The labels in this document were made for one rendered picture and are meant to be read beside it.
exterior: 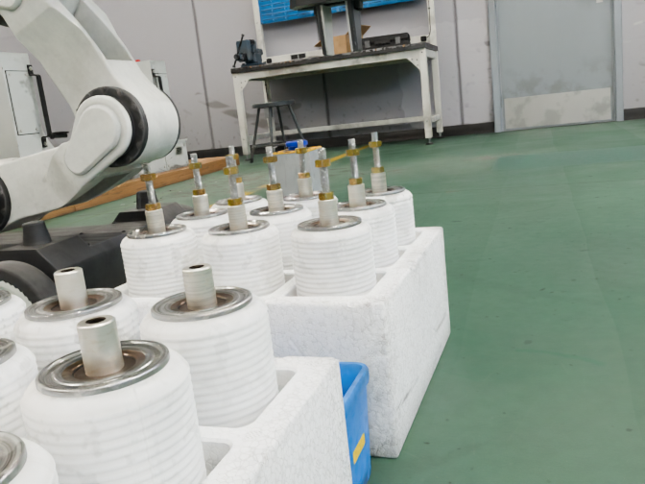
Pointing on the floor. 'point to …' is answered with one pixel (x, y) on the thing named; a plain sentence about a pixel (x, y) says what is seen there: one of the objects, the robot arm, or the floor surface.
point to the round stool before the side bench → (272, 125)
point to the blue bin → (356, 418)
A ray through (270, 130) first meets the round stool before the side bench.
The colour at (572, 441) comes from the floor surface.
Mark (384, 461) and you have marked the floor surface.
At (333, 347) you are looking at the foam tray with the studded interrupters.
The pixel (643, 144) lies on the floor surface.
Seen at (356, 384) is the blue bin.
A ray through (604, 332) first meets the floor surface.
